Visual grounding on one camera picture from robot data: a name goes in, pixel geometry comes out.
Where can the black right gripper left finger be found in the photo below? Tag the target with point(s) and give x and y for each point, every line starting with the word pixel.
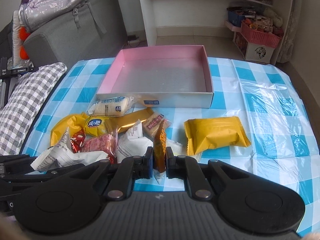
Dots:
pixel 116 181

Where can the white pleated snack packet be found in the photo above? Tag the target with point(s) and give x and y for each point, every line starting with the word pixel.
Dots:
pixel 132 143

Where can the red plastic basket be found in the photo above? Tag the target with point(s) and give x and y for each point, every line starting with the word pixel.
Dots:
pixel 259 37

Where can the white text snack packet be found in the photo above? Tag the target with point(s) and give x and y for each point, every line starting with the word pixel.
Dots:
pixel 60 155

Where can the clear cracker packet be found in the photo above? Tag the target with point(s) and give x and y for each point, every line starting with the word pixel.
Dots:
pixel 151 124

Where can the power strip on floor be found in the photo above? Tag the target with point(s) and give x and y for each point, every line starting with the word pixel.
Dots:
pixel 134 41

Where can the gold wafer bar packet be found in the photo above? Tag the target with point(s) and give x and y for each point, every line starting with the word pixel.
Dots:
pixel 123 123

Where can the red candy packet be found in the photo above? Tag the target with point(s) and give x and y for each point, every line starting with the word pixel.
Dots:
pixel 77 141

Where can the pink peach snack bar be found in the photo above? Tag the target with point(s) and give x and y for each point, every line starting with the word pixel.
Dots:
pixel 106 142

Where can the blue white checkered tablecloth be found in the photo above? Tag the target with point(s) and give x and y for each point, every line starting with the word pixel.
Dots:
pixel 283 146

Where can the grey white checkered cushion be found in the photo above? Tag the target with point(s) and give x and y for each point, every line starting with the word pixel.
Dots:
pixel 24 104

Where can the pink shallow cardboard box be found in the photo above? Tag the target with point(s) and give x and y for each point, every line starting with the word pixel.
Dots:
pixel 176 76

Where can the small yellow snack bag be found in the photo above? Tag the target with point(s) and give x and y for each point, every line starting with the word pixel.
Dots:
pixel 213 133

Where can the grey sofa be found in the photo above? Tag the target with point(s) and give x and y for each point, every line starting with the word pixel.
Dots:
pixel 92 31

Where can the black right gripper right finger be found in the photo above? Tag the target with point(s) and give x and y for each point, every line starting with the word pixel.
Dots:
pixel 202 181

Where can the yellow blue-label snack packet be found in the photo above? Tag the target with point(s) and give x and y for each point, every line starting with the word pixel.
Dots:
pixel 97 125

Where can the white bread roll packet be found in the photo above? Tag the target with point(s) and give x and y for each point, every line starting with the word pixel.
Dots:
pixel 112 107

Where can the white bookshelf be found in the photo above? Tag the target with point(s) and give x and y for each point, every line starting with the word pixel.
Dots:
pixel 198 17

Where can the white printed storage box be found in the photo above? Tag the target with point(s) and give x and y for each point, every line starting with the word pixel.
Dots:
pixel 251 51

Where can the orange white snack packet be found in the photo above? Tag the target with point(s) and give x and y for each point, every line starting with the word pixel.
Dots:
pixel 159 151

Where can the blue storage bin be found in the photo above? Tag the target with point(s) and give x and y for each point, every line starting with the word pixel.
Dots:
pixel 237 14

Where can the large yellow snack bag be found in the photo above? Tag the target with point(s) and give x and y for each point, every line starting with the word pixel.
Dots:
pixel 73 122

